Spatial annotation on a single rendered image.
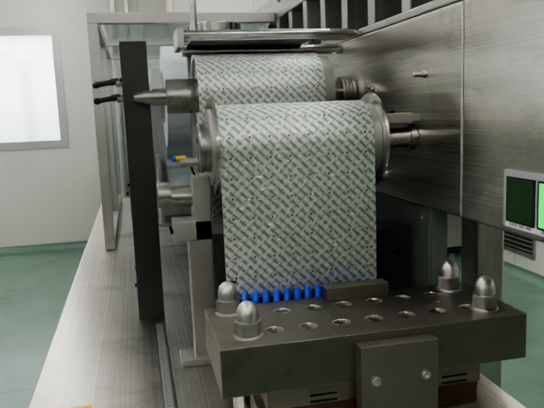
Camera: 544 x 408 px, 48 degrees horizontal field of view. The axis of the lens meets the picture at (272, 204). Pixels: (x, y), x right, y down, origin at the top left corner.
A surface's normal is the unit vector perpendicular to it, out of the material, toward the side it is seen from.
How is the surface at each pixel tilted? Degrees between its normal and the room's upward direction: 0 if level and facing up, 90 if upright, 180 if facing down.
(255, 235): 90
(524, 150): 90
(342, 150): 90
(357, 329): 0
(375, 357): 90
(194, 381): 0
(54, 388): 0
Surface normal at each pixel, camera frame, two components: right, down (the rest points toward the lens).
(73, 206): 0.22, 0.14
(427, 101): -0.98, 0.07
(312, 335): -0.04, -0.99
